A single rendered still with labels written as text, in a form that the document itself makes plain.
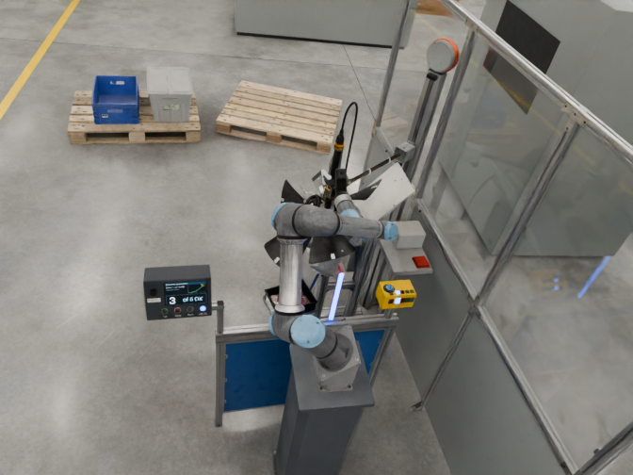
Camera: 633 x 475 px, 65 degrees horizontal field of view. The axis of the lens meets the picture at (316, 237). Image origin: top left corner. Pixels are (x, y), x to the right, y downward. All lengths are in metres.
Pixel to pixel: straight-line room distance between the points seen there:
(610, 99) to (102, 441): 3.76
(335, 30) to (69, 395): 6.18
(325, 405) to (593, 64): 2.71
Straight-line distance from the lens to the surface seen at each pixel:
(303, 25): 7.84
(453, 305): 2.80
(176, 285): 2.07
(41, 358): 3.52
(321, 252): 2.32
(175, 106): 5.15
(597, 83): 3.84
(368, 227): 1.96
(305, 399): 2.05
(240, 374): 2.69
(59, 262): 4.05
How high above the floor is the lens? 2.75
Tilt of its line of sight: 41 degrees down
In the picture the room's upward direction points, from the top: 10 degrees clockwise
